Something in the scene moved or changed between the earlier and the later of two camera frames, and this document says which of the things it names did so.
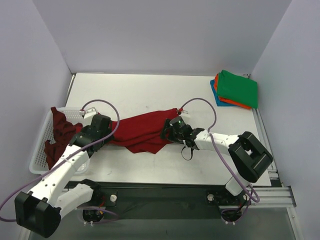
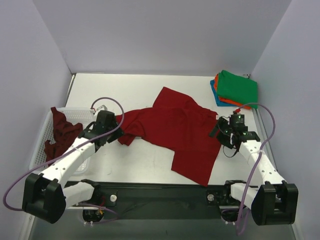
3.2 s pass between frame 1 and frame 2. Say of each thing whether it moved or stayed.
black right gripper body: moved
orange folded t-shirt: stayed
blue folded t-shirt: stayed
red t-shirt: moved
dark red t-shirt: stayed
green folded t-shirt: stayed
